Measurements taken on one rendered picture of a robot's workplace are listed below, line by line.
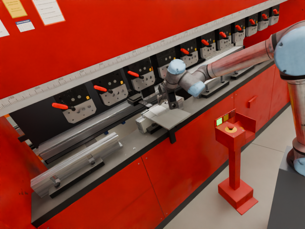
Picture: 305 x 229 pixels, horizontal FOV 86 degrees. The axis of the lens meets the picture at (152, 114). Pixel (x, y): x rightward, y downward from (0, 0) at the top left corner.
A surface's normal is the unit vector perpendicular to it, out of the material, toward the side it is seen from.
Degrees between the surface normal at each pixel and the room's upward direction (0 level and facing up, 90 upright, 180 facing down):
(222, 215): 0
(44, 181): 90
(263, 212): 0
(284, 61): 83
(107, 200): 90
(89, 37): 90
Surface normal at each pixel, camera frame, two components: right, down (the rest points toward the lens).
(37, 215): -0.24, -0.84
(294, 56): -0.64, 0.41
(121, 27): 0.56, 0.29
